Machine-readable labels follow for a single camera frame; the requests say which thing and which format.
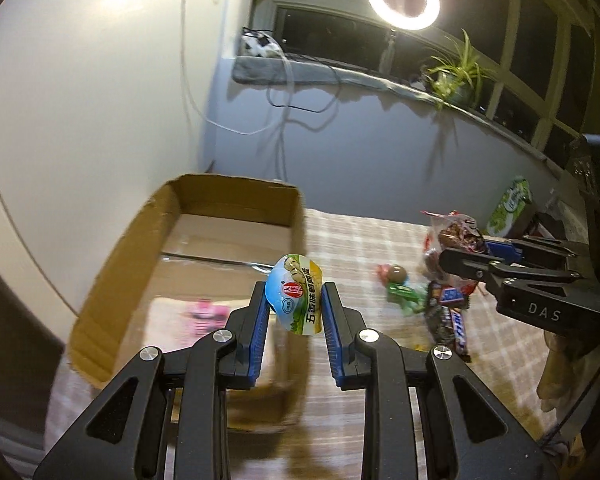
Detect clear bag of brown snacks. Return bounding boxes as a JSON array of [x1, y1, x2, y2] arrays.
[[420, 210, 488, 287]]

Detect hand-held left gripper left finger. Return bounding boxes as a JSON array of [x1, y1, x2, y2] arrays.
[[32, 282, 272, 480]]

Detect ring light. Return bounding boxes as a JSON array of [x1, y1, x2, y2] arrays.
[[365, 0, 441, 73]]

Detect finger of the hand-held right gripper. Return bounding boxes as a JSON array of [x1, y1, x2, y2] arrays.
[[482, 235, 588, 267], [439, 247, 588, 292]]

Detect black cable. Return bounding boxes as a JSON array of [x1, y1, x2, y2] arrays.
[[266, 52, 342, 115]]

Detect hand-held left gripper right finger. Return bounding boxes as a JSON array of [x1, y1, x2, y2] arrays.
[[321, 282, 563, 480]]

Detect cardboard box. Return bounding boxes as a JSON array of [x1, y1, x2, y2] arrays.
[[67, 173, 308, 433]]

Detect window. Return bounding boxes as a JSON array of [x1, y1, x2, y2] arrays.
[[257, 0, 600, 161]]

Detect green and white bag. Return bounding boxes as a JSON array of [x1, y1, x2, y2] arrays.
[[487, 176, 533, 236]]

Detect round blue green snack packet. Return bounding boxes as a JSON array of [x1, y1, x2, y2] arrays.
[[264, 254, 326, 336]]

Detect green candy packet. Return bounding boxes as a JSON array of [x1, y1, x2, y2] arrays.
[[385, 282, 431, 317]]

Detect round brown candy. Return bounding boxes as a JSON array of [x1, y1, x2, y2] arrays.
[[377, 262, 409, 286]]

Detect pink snack packet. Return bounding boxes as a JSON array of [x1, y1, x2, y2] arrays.
[[180, 299, 232, 342]]

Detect potted plant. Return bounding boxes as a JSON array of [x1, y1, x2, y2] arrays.
[[420, 27, 498, 111]]

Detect white cabinet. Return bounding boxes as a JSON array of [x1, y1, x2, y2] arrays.
[[0, 0, 261, 321]]

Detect brown chocolate bar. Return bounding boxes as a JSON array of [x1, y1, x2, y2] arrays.
[[425, 305, 473, 364], [427, 280, 469, 307]]

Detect white cable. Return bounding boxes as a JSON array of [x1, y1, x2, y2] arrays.
[[180, 0, 301, 136]]

